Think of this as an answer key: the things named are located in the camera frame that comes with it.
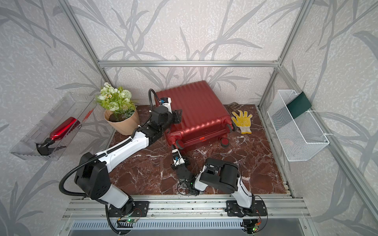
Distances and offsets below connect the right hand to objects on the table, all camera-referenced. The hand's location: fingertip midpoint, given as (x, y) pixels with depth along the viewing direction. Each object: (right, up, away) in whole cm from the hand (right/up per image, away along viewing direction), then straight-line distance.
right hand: (178, 149), depth 85 cm
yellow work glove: (+46, +16, +25) cm, 55 cm away
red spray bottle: (-48, +13, -22) cm, 54 cm away
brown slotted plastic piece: (+41, +28, +35) cm, 61 cm away
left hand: (+2, +23, -3) cm, 23 cm away
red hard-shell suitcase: (+15, +20, -1) cm, 25 cm away
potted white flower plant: (-38, +22, +8) cm, 45 cm away
